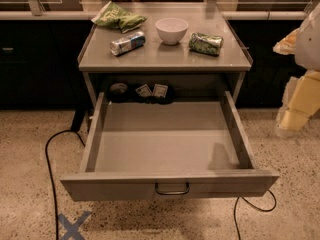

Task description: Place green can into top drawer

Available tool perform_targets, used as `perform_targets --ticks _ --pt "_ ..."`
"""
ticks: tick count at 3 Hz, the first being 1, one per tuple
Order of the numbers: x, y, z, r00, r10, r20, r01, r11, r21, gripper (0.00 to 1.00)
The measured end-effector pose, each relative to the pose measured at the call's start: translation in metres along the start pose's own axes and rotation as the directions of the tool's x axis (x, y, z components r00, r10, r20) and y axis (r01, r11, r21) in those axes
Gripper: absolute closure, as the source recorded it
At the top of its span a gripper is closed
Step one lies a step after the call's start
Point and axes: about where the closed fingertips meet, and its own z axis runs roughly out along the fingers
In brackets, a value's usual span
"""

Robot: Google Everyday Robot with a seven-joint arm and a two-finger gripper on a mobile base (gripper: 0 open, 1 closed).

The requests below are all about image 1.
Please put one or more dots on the small white card right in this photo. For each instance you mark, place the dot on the small white card right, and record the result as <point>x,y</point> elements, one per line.
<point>160,91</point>

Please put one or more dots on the small white card left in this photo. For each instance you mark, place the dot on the small white card left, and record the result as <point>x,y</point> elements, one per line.
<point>144,91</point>

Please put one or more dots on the green chip bag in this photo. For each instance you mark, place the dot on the green chip bag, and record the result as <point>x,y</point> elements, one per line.
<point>115,17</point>

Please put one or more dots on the black metal drawer handle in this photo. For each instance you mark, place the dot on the black metal drawer handle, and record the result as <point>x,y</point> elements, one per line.
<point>172,189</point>

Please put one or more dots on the white bowl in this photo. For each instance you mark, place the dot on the white bowl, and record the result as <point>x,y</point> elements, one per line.
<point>171,30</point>

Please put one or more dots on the round grey object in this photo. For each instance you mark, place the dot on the round grey object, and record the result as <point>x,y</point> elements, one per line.
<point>118,88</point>

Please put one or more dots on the blue tape cross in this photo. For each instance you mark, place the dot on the blue tape cross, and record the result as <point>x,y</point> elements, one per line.
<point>72,229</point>

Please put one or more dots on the small white card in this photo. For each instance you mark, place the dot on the small white card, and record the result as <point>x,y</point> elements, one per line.
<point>160,91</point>
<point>144,91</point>

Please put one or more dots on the dark background counter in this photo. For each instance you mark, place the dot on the dark background counter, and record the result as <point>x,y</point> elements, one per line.
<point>39,70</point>

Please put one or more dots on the silver blue can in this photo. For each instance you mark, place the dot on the silver blue can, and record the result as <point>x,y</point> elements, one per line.
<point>127,43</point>

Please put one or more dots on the green crushed can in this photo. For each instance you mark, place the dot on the green crushed can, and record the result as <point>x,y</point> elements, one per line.
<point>206,44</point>

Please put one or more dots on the open grey top drawer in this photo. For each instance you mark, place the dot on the open grey top drawer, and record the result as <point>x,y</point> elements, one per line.
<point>132,146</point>

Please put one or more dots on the grey cabinet with top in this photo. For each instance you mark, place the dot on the grey cabinet with top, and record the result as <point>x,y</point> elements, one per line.
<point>155,57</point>

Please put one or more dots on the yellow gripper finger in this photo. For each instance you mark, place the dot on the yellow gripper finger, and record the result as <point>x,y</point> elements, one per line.
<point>286,46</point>
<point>300,101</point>

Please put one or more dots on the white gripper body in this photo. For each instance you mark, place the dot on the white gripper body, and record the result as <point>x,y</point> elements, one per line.
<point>308,47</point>

